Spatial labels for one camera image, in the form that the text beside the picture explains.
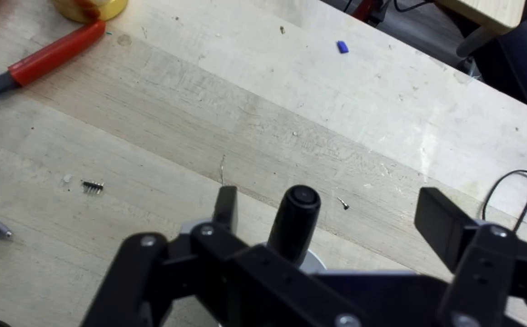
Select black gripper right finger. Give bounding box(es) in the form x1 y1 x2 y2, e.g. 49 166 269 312
412 184 527 327

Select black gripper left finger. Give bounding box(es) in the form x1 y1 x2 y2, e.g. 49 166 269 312
80 184 361 327

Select black marker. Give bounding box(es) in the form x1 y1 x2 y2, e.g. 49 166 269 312
267 183 323 268

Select white mug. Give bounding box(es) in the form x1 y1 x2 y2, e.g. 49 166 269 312
298 248 328 275

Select small black component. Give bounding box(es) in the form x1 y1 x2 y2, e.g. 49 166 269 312
80 179 105 194

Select wooden side table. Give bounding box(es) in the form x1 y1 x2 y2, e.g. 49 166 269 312
434 0 527 59

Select red-handled pliers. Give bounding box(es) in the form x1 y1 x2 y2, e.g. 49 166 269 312
0 16 107 105

